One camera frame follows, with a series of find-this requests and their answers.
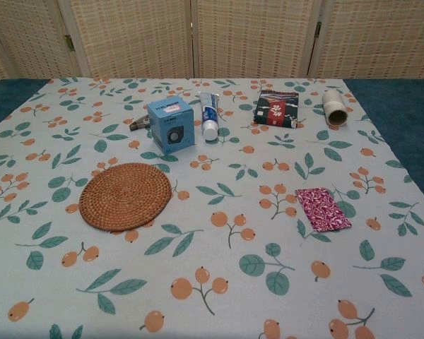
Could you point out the white blue toothpaste tube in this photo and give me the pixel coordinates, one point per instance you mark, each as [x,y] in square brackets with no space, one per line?
[208,116]

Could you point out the magenta patterned cloth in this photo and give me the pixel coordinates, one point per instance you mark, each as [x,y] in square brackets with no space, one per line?
[323,210]

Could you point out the brass screen hinge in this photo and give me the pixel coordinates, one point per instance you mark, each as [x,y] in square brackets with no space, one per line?
[318,30]
[69,42]

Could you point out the dark red printed packet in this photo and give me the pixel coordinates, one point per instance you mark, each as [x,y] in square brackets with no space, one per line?
[275,109]

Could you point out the small blue cardboard box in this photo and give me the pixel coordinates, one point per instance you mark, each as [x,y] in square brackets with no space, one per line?
[169,120]

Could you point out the white cardboard tube roll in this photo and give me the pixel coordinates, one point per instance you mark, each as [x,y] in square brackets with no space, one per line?
[334,106]

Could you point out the floral berry leaf tablecloth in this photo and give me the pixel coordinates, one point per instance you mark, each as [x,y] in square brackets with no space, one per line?
[212,247]

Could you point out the grey correction tape dispenser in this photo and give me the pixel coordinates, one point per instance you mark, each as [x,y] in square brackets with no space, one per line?
[139,123]

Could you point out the round woven rattan coaster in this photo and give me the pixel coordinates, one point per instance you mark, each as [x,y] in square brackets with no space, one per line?
[125,196]

